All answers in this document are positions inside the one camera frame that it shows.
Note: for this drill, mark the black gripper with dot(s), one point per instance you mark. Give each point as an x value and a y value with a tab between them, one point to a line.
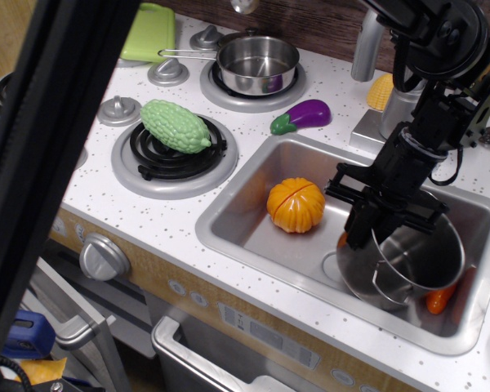
387	194

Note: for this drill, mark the steel pot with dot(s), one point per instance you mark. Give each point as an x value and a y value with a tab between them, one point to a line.
406	266

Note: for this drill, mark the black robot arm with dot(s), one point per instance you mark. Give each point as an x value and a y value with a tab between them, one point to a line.
446	45

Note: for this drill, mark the stainless steel sink basin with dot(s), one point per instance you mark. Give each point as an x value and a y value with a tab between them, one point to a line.
238	225

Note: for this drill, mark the orange toy pumpkin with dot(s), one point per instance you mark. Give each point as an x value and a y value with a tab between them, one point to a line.
296	205

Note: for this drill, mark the silver faucet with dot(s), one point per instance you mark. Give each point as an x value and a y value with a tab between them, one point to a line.
376	125

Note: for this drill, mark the orange toy carrot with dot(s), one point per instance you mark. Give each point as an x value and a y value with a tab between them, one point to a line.
437	301

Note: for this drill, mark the purple toy eggplant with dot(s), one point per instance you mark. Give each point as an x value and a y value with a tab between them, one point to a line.
307	114

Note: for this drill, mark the yellow toy corn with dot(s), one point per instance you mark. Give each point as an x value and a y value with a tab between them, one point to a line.
379	92

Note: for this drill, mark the steel saucepan on stove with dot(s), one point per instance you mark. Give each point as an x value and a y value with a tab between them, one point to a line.
252	66

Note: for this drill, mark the green toy bitter gourd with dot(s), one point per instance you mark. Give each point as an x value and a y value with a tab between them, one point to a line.
175	126

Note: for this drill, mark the front right black burner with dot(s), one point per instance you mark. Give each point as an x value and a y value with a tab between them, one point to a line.
145	166

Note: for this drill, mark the silver stove knob back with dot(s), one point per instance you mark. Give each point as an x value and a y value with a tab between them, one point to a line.
207	39

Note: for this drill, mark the silver stove knob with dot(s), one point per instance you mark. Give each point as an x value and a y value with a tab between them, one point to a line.
119	111
169	73
207	39

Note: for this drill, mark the silver stove knob middle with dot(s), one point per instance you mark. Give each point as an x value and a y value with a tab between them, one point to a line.
169	73

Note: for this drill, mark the silver oven dial knob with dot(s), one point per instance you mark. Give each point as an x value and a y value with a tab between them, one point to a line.
101	259

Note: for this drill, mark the silver stove knob front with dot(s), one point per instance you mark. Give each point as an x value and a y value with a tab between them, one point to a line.
119	111

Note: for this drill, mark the green plastic cutting board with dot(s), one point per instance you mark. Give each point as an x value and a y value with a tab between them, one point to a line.
152	30

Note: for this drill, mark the blue object on floor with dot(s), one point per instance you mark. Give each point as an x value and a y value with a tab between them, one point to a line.
30	337

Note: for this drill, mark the silver dishwasher door handle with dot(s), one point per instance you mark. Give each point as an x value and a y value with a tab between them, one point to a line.
196	368

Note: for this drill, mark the silver oven door handle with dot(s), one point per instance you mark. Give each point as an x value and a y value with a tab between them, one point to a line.
75	320

